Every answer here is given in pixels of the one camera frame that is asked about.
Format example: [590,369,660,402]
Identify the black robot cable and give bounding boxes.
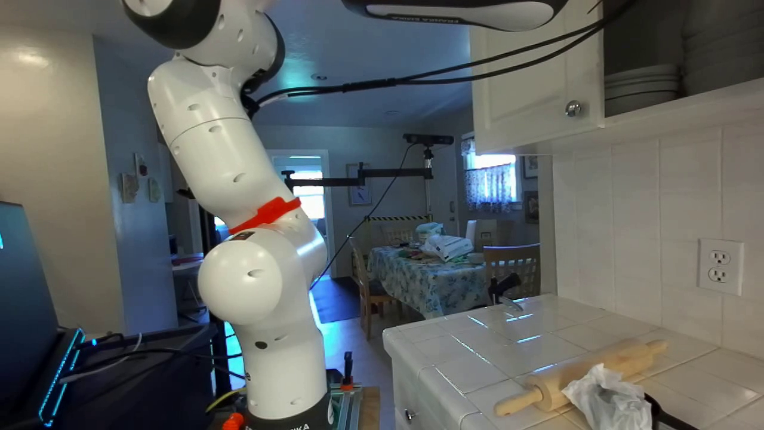
[242,0,641,109]

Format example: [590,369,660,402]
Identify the wooden dining chair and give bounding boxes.
[350,236,401,341]
[480,241,543,303]

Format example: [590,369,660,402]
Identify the white counter base cabinet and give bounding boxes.
[382,329,522,430]

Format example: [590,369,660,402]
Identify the black camera on boom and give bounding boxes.
[401,132,456,151]

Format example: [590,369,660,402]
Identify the black handle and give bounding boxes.
[485,273,526,305]

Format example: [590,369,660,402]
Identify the bright glass door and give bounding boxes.
[270,151,331,241]

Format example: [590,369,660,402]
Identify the stack of white plates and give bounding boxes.
[605,62,680,117]

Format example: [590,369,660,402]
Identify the window with lace curtain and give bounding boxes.
[463,149,522,212]

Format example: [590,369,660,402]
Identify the folded white towels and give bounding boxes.
[413,221,479,264]

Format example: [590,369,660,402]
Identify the white cabinet door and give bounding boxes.
[471,21,606,154]

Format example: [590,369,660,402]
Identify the white wall cabinet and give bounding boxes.
[471,0,764,154]

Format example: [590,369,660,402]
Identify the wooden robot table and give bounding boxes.
[357,385,384,430]

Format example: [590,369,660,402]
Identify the white wall outlet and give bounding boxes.
[697,236,748,299]

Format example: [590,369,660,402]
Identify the red strap on arm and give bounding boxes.
[227,195,305,236]

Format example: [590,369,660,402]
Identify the wooden rolling pin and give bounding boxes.
[494,339,668,419]

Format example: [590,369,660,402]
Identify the green cutting mat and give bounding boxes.
[322,366,365,430]

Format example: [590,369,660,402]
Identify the orange and black clamp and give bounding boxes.
[340,351,359,395]

